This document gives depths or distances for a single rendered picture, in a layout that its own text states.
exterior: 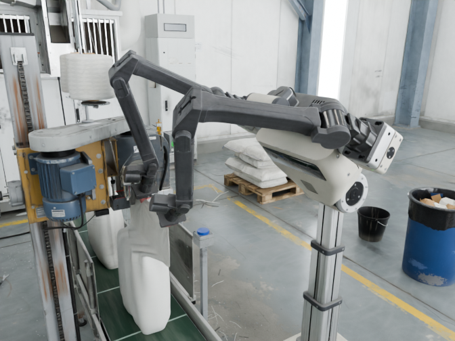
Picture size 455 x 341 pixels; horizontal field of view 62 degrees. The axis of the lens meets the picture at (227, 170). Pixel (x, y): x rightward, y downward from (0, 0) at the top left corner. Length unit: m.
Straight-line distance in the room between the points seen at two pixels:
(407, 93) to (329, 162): 8.76
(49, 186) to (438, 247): 2.66
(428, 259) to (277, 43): 4.94
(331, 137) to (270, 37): 6.15
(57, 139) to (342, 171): 0.96
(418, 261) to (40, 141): 2.76
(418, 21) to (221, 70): 5.05
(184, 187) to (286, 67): 6.28
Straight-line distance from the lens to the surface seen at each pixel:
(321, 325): 1.77
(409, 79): 9.90
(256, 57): 6.91
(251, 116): 0.92
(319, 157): 1.21
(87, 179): 1.45
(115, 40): 4.50
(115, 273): 2.52
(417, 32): 9.89
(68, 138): 1.44
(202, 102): 0.90
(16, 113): 1.68
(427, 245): 3.23
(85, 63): 1.44
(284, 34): 7.28
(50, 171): 1.48
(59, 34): 4.27
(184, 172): 1.11
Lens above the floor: 1.70
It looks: 18 degrees down
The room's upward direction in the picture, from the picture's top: straight up
